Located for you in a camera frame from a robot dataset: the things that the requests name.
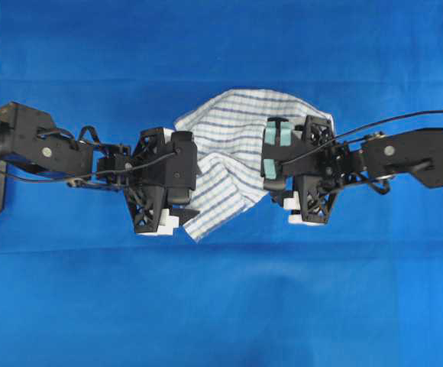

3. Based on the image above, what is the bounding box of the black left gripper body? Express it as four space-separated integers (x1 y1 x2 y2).
96 128 179 236

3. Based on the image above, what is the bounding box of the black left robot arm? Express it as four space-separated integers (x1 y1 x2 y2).
0 102 199 235

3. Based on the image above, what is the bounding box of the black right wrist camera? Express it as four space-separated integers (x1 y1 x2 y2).
260 116 306 191

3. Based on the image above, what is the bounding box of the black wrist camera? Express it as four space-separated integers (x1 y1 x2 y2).
260 116 306 191
164 131 198 205

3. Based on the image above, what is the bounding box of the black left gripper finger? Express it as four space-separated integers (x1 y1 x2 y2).
169 206 199 226

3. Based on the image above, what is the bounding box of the black right camera cable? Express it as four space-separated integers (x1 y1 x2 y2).
278 108 443 167

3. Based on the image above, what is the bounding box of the blue table cloth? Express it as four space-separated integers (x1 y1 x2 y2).
0 1 443 366

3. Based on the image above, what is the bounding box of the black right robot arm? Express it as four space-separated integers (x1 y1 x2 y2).
272 128 443 226

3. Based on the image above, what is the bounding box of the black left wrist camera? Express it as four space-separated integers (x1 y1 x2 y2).
164 131 198 205

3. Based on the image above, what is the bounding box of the white blue striped towel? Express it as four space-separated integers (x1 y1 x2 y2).
175 89 333 241

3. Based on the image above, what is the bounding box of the black camera cable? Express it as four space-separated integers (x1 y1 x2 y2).
278 108 443 167
3 148 180 184

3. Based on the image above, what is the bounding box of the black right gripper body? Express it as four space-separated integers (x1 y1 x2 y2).
281 115 345 226

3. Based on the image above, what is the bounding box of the black left camera cable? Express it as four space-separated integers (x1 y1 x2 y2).
3 148 180 184

